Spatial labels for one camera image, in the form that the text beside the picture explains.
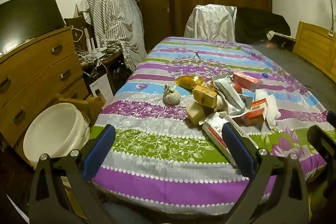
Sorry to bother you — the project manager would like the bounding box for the white tissue paper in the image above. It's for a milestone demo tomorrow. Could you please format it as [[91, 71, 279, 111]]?
[[255, 89, 279, 128]]

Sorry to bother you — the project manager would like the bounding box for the yellow cardboard box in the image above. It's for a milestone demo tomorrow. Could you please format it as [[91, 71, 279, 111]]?
[[192, 85, 218, 108]]

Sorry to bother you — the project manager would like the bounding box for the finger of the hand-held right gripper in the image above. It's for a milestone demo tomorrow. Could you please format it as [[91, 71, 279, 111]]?
[[307, 124, 336, 174], [326, 111, 336, 133]]

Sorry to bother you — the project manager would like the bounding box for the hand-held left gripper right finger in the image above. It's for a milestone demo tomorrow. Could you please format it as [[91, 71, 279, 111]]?
[[222, 122, 310, 224]]

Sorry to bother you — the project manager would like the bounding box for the grey striped cloth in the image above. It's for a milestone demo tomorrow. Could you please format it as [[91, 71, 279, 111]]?
[[76, 0, 148, 70]]

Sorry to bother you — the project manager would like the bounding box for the white grey plastic pouch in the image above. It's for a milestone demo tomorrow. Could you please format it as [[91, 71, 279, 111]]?
[[212, 74, 245, 117]]

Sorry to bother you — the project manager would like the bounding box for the dark wooden side table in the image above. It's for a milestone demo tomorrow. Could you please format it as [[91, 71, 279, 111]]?
[[79, 50, 124, 98]]

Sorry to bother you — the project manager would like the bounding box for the grey mattress cover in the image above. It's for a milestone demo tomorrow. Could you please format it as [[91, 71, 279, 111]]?
[[252, 43, 336, 121]]

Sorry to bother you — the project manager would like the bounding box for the black flat screen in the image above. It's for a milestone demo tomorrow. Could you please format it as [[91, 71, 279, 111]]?
[[0, 0, 66, 54]]

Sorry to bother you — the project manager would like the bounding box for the red white small box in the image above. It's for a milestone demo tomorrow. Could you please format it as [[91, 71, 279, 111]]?
[[250, 98, 269, 111]]

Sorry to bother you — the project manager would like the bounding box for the wooden dresser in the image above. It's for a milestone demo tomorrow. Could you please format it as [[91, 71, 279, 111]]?
[[0, 26, 90, 161]]

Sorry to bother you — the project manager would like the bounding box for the small dry twig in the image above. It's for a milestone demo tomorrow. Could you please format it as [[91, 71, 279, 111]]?
[[194, 51, 209, 63]]

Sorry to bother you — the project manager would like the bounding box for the white cardboard box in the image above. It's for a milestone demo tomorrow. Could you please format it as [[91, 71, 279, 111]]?
[[89, 73, 115, 109]]

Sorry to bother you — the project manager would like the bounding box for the black jacket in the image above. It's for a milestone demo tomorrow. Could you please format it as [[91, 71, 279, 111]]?
[[234, 7, 292, 44]]

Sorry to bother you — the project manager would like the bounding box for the red cardboard box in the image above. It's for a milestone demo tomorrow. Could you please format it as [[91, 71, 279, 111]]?
[[232, 72, 261, 92]]

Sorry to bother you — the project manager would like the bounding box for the beige cardboard box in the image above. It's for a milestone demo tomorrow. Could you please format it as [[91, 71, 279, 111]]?
[[186, 102, 207, 125]]

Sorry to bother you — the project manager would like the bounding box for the white plastic bucket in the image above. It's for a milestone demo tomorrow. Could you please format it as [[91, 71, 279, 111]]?
[[23, 103, 91, 170]]

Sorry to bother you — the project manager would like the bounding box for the floral striped bedsheet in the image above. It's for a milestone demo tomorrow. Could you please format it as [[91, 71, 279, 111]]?
[[91, 36, 329, 212]]

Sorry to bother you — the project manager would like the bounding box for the white router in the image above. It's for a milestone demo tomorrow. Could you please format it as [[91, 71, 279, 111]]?
[[83, 27, 109, 54]]

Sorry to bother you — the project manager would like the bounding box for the wooden headboard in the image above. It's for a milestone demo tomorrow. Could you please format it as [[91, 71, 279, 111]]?
[[292, 21, 336, 81]]

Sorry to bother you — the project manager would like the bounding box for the orange red small box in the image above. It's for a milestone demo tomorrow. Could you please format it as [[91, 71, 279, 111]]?
[[242, 109, 266, 126]]

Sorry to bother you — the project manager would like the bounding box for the long white red box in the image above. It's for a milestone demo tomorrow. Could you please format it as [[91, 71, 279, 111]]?
[[202, 112, 253, 168]]

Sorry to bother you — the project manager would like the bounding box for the grey crumpled cloth ball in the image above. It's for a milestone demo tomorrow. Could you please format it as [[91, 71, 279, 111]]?
[[163, 84, 182, 106]]

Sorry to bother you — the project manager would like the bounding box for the tangle of white cables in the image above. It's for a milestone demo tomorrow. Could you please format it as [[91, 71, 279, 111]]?
[[72, 27, 124, 75]]

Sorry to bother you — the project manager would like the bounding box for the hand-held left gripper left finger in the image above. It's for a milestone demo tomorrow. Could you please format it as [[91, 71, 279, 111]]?
[[29, 124, 116, 224]]

